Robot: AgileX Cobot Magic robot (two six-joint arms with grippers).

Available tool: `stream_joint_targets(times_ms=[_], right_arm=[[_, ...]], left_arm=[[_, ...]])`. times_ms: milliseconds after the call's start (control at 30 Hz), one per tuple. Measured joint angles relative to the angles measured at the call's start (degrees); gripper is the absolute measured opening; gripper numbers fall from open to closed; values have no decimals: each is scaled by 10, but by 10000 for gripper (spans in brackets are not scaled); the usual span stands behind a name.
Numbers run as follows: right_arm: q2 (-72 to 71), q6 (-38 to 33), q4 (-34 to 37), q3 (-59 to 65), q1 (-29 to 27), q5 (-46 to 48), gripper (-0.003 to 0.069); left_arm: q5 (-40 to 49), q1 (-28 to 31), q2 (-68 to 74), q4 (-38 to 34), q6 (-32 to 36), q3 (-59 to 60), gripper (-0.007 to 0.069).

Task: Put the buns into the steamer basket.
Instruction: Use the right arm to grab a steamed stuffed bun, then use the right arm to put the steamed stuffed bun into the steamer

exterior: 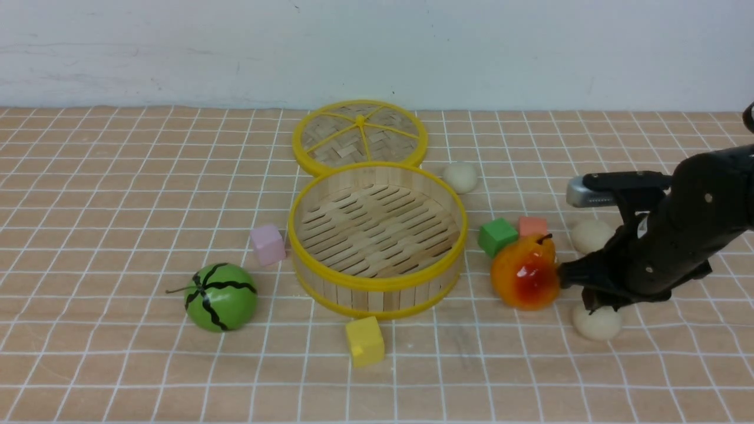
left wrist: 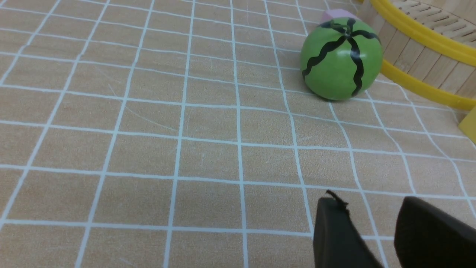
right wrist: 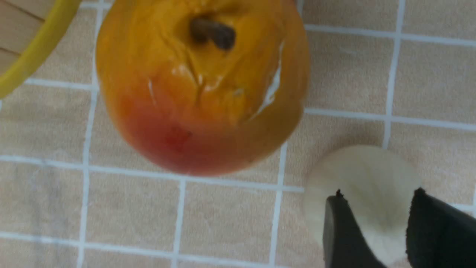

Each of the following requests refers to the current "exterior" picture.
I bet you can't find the green toy watermelon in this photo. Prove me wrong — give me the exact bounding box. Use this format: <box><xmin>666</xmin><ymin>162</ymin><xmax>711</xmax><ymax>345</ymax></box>
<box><xmin>165</xmin><ymin>263</ymin><xmax>258</xmax><ymax>332</ymax></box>

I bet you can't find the pink cube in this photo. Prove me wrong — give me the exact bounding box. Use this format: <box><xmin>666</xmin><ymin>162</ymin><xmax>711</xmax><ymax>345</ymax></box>
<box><xmin>250</xmin><ymin>224</ymin><xmax>286</xmax><ymax>266</ymax></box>

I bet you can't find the yellow cube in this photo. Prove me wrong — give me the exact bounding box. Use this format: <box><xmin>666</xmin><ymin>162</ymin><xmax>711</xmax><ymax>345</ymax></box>
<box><xmin>345</xmin><ymin>316</ymin><xmax>385</xmax><ymax>367</ymax></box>

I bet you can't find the orange toy pear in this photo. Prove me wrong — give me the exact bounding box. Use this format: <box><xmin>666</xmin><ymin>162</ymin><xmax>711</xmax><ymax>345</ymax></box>
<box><xmin>490</xmin><ymin>233</ymin><xmax>561</xmax><ymax>311</ymax></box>

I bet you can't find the white bun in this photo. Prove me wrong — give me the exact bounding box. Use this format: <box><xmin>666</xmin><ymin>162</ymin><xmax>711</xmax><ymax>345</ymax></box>
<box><xmin>570</xmin><ymin>220</ymin><xmax>615</xmax><ymax>255</ymax></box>
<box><xmin>442</xmin><ymin>162</ymin><xmax>479</xmax><ymax>195</ymax></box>
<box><xmin>571</xmin><ymin>304</ymin><xmax>623</xmax><ymax>342</ymax></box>

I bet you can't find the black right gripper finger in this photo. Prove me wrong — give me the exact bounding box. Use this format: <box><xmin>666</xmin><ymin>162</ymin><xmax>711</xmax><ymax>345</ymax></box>
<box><xmin>582</xmin><ymin>287</ymin><xmax>619</xmax><ymax>312</ymax></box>

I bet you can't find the bamboo steamer tray yellow rim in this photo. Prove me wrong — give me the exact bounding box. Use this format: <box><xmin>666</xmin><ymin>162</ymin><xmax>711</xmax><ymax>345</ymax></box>
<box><xmin>288</xmin><ymin>162</ymin><xmax>468</xmax><ymax>320</ymax></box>

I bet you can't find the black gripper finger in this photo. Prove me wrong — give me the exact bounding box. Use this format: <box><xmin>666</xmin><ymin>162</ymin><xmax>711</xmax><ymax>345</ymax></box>
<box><xmin>557</xmin><ymin>258</ymin><xmax>613</xmax><ymax>290</ymax></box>

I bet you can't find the checked orange tablecloth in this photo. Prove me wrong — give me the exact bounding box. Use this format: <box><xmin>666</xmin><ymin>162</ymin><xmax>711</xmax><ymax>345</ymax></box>
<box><xmin>1</xmin><ymin>107</ymin><xmax>753</xmax><ymax>423</ymax></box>

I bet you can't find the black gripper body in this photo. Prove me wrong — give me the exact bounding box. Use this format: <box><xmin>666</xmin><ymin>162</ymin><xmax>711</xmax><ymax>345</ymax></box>
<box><xmin>615</xmin><ymin>155</ymin><xmax>744</xmax><ymax>300</ymax></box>

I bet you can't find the woven bamboo steamer lid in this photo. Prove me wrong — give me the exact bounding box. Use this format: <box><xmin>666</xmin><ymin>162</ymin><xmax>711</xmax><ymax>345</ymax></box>
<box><xmin>292</xmin><ymin>100</ymin><xmax>429</xmax><ymax>177</ymax></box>

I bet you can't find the salmon cube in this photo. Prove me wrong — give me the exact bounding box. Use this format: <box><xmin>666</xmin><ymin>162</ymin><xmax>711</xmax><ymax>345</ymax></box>
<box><xmin>518</xmin><ymin>216</ymin><xmax>549</xmax><ymax>238</ymax></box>

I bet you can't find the green cube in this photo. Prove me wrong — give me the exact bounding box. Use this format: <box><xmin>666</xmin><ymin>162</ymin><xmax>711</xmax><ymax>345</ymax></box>
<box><xmin>477</xmin><ymin>217</ymin><xmax>519</xmax><ymax>259</ymax></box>

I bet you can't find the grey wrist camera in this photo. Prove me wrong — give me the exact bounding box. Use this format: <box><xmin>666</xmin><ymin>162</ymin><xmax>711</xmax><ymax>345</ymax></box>
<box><xmin>566</xmin><ymin>171</ymin><xmax>672</xmax><ymax>210</ymax></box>

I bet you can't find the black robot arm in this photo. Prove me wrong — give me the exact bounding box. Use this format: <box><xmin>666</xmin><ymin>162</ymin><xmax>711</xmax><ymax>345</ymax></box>
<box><xmin>558</xmin><ymin>144</ymin><xmax>753</xmax><ymax>310</ymax></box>

